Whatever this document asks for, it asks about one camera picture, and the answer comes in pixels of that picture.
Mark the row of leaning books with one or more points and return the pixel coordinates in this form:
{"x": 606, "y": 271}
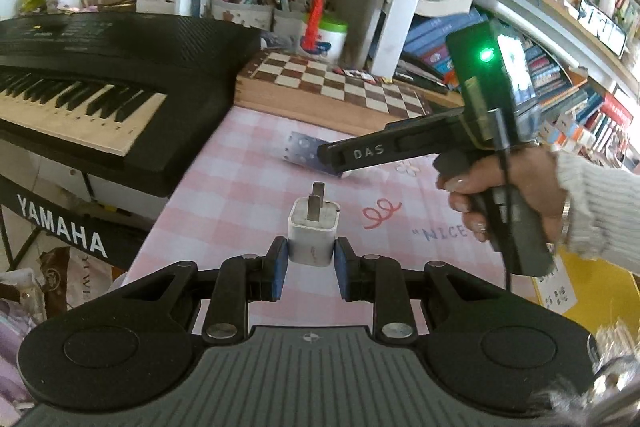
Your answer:
{"x": 580, "y": 107}

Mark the keyboard stand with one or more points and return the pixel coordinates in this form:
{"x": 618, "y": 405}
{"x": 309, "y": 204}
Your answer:
{"x": 108, "y": 241}

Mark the pink checked tablecloth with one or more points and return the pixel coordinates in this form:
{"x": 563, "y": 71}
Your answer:
{"x": 236, "y": 196}

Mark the white knit sleeve forearm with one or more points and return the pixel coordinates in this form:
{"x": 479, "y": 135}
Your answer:
{"x": 603, "y": 211}

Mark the white USB charger plug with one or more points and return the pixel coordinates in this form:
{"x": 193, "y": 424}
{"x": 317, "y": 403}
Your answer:
{"x": 312, "y": 228}

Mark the white pen holder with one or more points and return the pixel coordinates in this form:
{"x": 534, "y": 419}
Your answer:
{"x": 247, "y": 15}

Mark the purple starry tube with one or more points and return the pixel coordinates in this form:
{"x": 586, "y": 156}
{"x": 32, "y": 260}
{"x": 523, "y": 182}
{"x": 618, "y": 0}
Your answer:
{"x": 302, "y": 150}

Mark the yellow cardboard box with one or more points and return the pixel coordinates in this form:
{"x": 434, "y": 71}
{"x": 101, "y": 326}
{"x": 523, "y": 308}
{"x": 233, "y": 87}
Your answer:
{"x": 591, "y": 292}

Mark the black Yamaha keyboard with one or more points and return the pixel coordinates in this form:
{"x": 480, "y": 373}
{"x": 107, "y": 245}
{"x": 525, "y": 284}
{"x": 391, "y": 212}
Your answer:
{"x": 130, "y": 98}

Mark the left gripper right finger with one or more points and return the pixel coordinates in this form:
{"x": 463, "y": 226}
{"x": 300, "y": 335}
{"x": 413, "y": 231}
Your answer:
{"x": 380, "y": 281}

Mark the wooden chess board box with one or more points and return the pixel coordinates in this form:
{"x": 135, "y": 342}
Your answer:
{"x": 317, "y": 93}

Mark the white green-lid jar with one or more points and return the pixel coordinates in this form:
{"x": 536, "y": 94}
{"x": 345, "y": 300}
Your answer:
{"x": 331, "y": 38}

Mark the red hanging tassel ornament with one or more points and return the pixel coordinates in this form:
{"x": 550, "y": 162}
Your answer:
{"x": 313, "y": 22}

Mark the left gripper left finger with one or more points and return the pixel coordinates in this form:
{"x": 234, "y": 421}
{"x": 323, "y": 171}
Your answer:
{"x": 239, "y": 281}

